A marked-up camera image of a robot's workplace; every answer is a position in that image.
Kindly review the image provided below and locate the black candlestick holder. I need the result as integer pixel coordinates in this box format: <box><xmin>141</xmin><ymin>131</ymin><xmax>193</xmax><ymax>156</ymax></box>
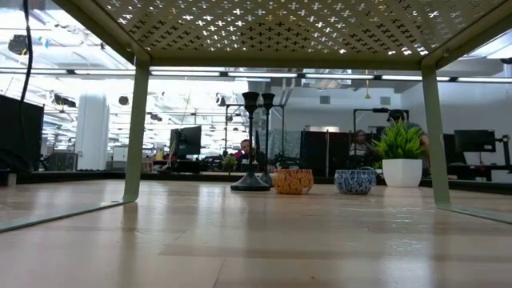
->
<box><xmin>230</xmin><ymin>90</ymin><xmax>272</xmax><ymax>192</ymax></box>
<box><xmin>258</xmin><ymin>92</ymin><xmax>277</xmax><ymax>188</ymax></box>

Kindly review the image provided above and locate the person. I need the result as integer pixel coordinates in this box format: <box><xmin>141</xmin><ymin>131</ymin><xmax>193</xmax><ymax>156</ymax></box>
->
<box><xmin>350</xmin><ymin>129</ymin><xmax>374</xmax><ymax>158</ymax></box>
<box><xmin>234</xmin><ymin>138</ymin><xmax>266</xmax><ymax>169</ymax></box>
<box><xmin>384</xmin><ymin>108</ymin><xmax>432</xmax><ymax>177</ymax></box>

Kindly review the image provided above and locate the small green plant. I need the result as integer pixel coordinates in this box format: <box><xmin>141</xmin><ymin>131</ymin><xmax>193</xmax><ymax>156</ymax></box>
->
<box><xmin>222</xmin><ymin>154</ymin><xmax>239</xmax><ymax>174</ymax></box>

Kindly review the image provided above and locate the black computer monitor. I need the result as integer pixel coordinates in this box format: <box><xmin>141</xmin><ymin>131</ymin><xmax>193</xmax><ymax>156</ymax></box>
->
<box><xmin>169</xmin><ymin>125</ymin><xmax>203</xmax><ymax>160</ymax></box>
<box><xmin>454</xmin><ymin>129</ymin><xmax>498</xmax><ymax>154</ymax></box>

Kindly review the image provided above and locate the green perforated metal shelf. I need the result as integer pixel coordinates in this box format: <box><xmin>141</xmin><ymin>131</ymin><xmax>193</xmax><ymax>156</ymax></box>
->
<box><xmin>0</xmin><ymin>0</ymin><xmax>512</xmax><ymax>235</ymax></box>

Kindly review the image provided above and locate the green plant in white pot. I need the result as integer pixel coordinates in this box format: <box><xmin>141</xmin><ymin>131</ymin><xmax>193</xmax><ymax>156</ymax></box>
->
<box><xmin>370</xmin><ymin>121</ymin><xmax>429</xmax><ymax>189</ymax></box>

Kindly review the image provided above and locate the white round pillar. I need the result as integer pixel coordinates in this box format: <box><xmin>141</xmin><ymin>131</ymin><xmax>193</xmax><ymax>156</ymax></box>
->
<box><xmin>74</xmin><ymin>92</ymin><xmax>110</xmax><ymax>171</ymax></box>

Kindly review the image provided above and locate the black panel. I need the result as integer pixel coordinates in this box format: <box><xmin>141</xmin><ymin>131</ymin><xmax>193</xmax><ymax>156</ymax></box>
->
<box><xmin>0</xmin><ymin>94</ymin><xmax>45</xmax><ymax>173</ymax></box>

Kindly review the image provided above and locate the black ceiling spotlight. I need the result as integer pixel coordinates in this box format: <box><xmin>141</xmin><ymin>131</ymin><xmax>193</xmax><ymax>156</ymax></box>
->
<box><xmin>7</xmin><ymin>34</ymin><xmax>31</xmax><ymax>56</ymax></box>

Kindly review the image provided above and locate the black partition wall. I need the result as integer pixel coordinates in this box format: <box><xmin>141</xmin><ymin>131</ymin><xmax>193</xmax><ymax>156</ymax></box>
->
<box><xmin>299</xmin><ymin>130</ymin><xmax>376</xmax><ymax>178</ymax></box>

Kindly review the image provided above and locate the black metal rig frame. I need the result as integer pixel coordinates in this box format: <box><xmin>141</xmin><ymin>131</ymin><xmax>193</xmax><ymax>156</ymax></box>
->
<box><xmin>352</xmin><ymin>107</ymin><xmax>410</xmax><ymax>133</ymax></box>

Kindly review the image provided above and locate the black aluminium table frame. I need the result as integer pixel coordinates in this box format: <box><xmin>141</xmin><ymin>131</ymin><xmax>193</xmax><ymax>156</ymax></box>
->
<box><xmin>0</xmin><ymin>170</ymin><xmax>512</xmax><ymax>196</ymax></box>

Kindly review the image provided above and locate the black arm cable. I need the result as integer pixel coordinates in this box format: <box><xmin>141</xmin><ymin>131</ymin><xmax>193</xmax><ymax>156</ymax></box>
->
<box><xmin>18</xmin><ymin>0</ymin><xmax>34</xmax><ymax>103</ymax></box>

